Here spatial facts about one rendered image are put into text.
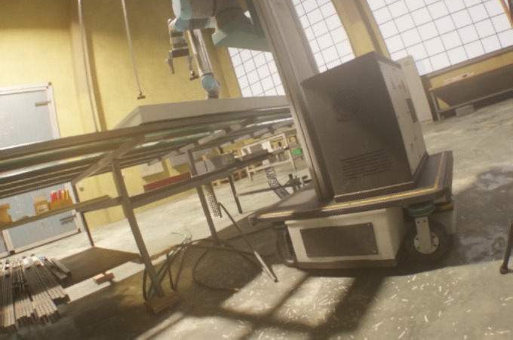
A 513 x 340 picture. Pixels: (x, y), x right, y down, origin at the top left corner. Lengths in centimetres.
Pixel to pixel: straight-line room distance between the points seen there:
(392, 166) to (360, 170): 13
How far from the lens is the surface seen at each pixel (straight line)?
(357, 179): 113
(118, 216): 763
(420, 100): 830
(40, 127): 789
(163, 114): 122
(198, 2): 144
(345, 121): 110
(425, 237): 114
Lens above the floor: 61
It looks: 1 degrees up
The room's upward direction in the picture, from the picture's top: 17 degrees counter-clockwise
